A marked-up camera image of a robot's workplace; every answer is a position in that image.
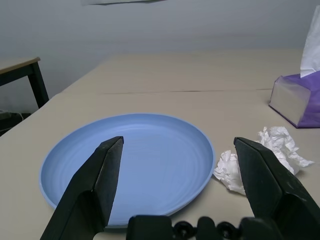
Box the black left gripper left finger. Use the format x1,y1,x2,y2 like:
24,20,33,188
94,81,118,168
41,136,125,240

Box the purple tissue box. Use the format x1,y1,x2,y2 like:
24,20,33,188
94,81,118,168
268,70,320,129

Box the white upright tissue sheet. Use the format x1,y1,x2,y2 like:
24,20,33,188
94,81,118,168
299,4,320,78

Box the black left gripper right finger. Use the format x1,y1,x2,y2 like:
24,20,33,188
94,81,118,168
233,136,320,240

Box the blue round plate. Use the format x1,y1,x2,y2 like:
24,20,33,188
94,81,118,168
38,113,216,227

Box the beige side table black legs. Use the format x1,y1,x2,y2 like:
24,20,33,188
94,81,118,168
0,56,50,109

